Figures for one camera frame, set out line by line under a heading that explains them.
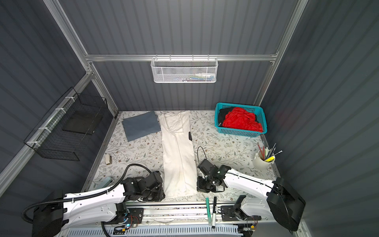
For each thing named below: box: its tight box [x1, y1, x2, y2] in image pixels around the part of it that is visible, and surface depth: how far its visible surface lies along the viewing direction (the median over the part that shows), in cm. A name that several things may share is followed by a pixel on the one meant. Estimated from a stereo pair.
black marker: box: [211, 196, 217, 229], surface depth 75 cm
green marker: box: [205, 196, 212, 226], surface depth 77 cm
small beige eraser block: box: [105, 153, 111, 165], surface depth 93 cm
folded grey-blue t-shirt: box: [121, 110, 161, 142], surface depth 110 cm
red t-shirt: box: [222, 107, 264, 133], surface depth 108 cm
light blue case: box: [98, 176, 113, 190], surface depth 84 cm
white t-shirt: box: [158, 110, 199, 199], surface depth 96 cm
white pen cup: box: [252, 148, 276, 170], surface depth 86 cm
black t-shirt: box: [218, 107, 233, 127], surface depth 111 cm
